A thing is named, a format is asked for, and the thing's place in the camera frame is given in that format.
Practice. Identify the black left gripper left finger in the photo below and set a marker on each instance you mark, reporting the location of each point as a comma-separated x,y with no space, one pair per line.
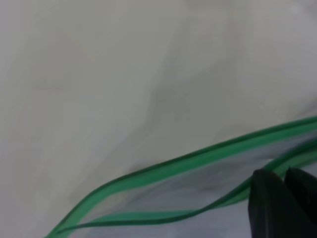
267,208

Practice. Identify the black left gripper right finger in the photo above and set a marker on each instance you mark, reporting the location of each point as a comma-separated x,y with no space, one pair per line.
304,193

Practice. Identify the transparent bag with green zipper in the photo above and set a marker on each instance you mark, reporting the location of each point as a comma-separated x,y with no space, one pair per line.
193,158

